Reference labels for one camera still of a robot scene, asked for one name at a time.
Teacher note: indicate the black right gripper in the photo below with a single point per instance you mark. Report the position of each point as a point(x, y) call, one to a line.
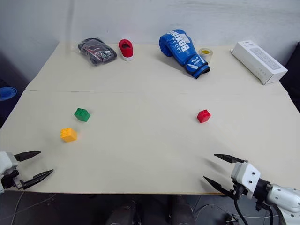
point(239, 189)

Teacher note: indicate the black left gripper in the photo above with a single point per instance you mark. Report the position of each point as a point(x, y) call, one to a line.
point(9, 179)

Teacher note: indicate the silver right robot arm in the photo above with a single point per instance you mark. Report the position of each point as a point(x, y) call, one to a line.
point(281, 198)

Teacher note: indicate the yellow toy brick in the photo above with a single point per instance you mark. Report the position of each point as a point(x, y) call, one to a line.
point(68, 135)

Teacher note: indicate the dark rounded shape under table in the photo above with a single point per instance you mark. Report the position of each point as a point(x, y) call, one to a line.
point(179, 209)
point(123, 214)

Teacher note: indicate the red toy brick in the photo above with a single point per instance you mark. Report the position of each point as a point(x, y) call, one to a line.
point(203, 116)

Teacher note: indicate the green toy brick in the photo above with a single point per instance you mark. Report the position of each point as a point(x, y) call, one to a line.
point(82, 114)

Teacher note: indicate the blue plastic bowl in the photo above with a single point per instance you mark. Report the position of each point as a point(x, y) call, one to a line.
point(6, 92)

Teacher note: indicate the white cardboard box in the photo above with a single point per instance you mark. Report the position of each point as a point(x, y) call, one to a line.
point(259, 62)

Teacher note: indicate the clear tape roll yellow core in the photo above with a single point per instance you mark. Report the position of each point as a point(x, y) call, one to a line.
point(206, 54)

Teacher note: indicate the blue boxing glove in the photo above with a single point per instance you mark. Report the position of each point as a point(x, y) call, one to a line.
point(182, 50)

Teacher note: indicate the black items in plastic bag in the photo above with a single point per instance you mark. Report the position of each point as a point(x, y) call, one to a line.
point(96, 51)

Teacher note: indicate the red slip-on shoe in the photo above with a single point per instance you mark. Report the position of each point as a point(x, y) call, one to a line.
point(126, 50)

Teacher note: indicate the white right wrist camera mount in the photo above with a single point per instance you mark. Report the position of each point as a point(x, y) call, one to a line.
point(246, 177)

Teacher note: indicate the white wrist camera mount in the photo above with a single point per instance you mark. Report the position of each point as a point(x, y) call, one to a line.
point(6, 163)
point(246, 177)

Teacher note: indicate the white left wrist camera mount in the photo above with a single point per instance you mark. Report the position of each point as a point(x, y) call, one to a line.
point(6, 163)

